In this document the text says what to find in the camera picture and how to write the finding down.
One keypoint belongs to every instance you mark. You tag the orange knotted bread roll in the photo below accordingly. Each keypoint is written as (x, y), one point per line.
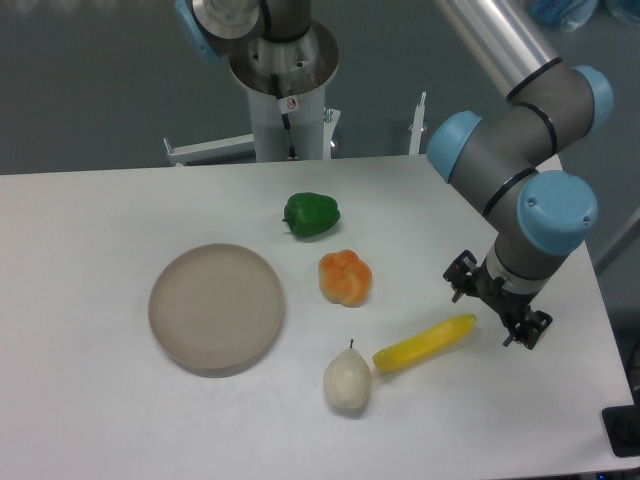
(344, 278)

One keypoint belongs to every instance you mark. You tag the white metal frame bracket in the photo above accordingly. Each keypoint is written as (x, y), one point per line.
(222, 151)

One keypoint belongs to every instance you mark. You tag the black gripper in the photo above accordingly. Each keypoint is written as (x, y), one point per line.
(525, 326)

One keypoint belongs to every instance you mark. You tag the green bell pepper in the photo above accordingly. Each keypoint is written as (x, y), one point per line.
(308, 214)

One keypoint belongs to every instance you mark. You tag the blue plastic bag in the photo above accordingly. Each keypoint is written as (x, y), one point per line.
(561, 15)

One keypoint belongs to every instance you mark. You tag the yellow banana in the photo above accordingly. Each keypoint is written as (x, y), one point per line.
(424, 345)

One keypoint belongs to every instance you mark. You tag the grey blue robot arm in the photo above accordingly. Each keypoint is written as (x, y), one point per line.
(284, 60)

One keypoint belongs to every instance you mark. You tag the black device at table edge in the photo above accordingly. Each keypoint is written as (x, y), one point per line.
(622, 428)

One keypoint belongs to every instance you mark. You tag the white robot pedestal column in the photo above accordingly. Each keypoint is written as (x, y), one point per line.
(294, 127)

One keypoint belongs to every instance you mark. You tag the beige round plate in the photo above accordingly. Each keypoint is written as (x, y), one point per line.
(217, 309)

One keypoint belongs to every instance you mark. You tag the white upright frame post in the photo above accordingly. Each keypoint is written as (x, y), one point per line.
(418, 127)

